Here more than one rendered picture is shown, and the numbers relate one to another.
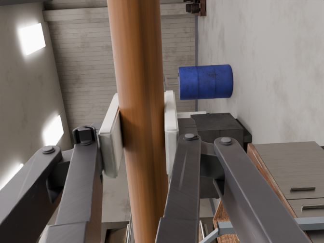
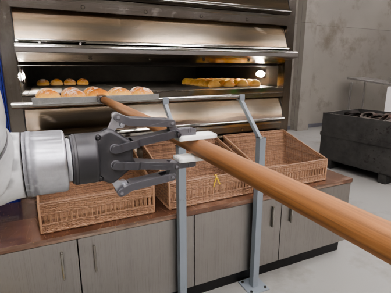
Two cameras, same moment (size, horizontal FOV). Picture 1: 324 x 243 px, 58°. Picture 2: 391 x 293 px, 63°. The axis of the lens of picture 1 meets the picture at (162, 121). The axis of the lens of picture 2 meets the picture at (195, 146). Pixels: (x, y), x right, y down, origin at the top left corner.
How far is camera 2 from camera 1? 0.43 m
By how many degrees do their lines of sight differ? 42
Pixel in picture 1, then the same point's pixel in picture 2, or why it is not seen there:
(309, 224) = (256, 206)
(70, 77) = not seen: outside the picture
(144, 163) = (184, 145)
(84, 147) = (173, 134)
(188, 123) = (191, 164)
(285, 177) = not seen: hidden behind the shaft
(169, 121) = (185, 160)
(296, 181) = not seen: hidden behind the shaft
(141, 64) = (201, 154)
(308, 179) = (299, 220)
